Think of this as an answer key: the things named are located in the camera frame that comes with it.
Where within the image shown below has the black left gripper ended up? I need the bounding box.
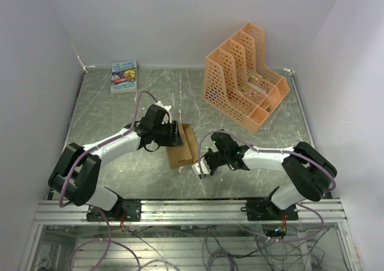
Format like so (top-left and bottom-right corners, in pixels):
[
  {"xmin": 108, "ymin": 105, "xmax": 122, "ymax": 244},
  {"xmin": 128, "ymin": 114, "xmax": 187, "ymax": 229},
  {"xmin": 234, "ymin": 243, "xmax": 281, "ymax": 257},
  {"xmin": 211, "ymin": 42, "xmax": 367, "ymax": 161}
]
[{"xmin": 152, "ymin": 121, "xmax": 183, "ymax": 147}]

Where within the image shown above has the brown cardboard box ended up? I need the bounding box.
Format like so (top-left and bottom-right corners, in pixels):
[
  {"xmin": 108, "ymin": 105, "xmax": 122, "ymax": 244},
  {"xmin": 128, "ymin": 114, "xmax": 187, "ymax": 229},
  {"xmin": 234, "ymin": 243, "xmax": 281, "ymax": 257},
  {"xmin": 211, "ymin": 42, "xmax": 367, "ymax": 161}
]
[{"xmin": 166, "ymin": 123, "xmax": 198, "ymax": 169}]

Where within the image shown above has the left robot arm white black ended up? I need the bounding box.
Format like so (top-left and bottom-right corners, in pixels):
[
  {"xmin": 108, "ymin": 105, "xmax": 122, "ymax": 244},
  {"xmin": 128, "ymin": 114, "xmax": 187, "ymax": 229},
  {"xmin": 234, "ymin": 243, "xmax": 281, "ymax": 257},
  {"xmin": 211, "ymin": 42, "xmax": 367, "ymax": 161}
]
[{"xmin": 48, "ymin": 102, "xmax": 183, "ymax": 221}]

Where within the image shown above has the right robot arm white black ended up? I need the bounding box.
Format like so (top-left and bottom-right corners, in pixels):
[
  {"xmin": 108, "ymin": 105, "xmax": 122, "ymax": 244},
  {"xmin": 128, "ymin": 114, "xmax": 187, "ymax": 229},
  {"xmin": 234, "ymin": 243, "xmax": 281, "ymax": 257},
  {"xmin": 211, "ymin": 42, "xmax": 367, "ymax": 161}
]
[{"xmin": 193, "ymin": 130, "xmax": 337, "ymax": 221}]

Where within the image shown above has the peach plastic file organizer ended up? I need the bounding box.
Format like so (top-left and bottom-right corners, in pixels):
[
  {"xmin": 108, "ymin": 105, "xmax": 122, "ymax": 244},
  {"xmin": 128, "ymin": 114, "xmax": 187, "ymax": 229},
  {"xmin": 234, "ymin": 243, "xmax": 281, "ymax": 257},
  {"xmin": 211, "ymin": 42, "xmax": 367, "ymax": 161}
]
[{"xmin": 202, "ymin": 22, "xmax": 290, "ymax": 134}]

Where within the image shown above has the blue paperback book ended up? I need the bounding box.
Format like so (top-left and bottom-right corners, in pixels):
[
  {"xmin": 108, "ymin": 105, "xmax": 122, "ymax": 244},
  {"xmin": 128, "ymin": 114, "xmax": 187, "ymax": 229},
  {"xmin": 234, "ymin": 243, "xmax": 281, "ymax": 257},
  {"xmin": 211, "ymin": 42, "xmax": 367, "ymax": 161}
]
[{"xmin": 110, "ymin": 60, "xmax": 137, "ymax": 94}]

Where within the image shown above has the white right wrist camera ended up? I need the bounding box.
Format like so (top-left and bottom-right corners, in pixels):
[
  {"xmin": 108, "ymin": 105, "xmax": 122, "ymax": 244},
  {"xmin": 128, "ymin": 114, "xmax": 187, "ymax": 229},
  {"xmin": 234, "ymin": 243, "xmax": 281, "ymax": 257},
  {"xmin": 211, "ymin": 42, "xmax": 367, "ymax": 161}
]
[{"xmin": 192, "ymin": 159, "xmax": 211, "ymax": 179}]

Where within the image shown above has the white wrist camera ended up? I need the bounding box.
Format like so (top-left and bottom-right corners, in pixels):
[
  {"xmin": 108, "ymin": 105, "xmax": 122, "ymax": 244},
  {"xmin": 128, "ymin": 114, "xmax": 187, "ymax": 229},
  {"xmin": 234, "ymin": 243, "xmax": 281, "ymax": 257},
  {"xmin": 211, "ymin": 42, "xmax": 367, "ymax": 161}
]
[
  {"xmin": 192, "ymin": 159, "xmax": 211, "ymax": 179},
  {"xmin": 155, "ymin": 101, "xmax": 172, "ymax": 120}
]

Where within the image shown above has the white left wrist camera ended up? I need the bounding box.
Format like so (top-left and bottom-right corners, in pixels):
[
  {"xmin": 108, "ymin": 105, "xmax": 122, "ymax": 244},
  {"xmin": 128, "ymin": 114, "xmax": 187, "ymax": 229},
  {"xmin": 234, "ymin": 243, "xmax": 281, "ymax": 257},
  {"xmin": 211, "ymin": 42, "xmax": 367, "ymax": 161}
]
[{"xmin": 155, "ymin": 101, "xmax": 172, "ymax": 120}]

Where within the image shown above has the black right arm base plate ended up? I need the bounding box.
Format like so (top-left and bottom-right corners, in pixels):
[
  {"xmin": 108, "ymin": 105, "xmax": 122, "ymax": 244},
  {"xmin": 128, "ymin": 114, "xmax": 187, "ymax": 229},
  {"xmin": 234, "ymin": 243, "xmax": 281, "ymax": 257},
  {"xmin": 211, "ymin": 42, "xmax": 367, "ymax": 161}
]
[{"xmin": 240, "ymin": 197, "xmax": 299, "ymax": 221}]

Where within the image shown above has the aluminium mounting rail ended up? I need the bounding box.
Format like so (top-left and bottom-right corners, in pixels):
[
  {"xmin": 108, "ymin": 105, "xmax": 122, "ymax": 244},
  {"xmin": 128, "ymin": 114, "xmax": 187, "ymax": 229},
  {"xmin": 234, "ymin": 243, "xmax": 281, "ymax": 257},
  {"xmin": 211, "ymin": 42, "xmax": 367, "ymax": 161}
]
[{"xmin": 34, "ymin": 199, "xmax": 347, "ymax": 226}]

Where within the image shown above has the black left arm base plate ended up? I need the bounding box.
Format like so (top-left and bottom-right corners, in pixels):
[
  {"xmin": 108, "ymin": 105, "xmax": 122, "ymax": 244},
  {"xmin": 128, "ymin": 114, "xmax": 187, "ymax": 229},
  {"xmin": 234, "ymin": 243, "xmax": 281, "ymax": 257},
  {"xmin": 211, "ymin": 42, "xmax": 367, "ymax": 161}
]
[{"xmin": 86, "ymin": 198, "xmax": 142, "ymax": 222}]

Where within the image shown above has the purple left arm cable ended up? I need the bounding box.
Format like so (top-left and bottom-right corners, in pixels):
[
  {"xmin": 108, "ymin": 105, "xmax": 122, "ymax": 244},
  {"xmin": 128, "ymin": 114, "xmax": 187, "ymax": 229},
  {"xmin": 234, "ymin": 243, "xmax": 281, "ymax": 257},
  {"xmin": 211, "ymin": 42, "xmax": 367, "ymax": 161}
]
[{"xmin": 59, "ymin": 91, "xmax": 163, "ymax": 271}]

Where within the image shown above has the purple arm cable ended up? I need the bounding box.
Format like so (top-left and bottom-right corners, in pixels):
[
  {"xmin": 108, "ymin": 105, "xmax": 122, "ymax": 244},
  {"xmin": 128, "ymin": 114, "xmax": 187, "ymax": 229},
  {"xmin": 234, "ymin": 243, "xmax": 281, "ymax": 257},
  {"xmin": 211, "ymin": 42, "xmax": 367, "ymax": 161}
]
[
  {"xmin": 197, "ymin": 131, "xmax": 337, "ymax": 243},
  {"xmin": 59, "ymin": 91, "xmax": 163, "ymax": 271}
]

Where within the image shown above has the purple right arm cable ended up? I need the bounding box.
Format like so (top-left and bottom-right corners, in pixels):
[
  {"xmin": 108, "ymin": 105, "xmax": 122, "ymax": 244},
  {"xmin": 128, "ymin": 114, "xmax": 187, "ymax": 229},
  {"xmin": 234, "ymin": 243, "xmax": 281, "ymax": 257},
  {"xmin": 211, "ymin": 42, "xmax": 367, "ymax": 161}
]
[{"xmin": 197, "ymin": 131, "xmax": 337, "ymax": 243}]

